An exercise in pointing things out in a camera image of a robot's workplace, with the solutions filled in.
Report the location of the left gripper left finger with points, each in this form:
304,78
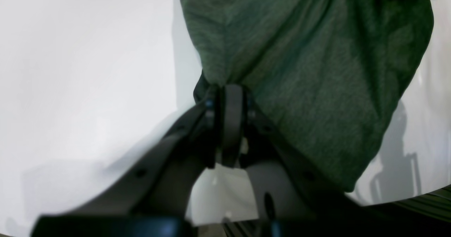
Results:
151,198

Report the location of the green long-sleeve shirt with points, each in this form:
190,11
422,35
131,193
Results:
328,73

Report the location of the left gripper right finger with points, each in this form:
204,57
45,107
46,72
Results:
294,199

